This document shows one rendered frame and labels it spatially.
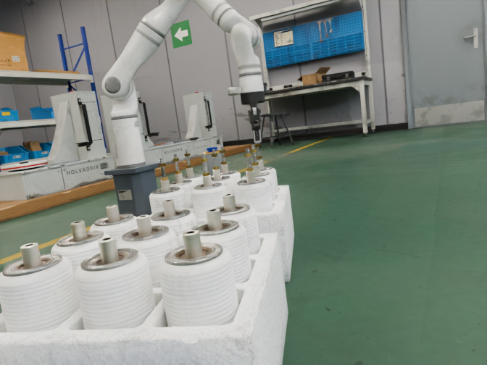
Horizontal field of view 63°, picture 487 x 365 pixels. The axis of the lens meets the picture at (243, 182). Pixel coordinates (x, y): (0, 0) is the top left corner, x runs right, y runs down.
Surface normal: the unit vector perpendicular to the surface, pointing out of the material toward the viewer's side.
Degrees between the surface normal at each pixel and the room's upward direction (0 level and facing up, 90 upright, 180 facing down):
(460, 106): 90
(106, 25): 90
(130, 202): 89
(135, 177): 92
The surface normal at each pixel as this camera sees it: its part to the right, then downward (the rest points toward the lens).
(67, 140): 0.89, -0.04
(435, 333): -0.13, -0.98
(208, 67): -0.44, 0.19
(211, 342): -0.17, 0.18
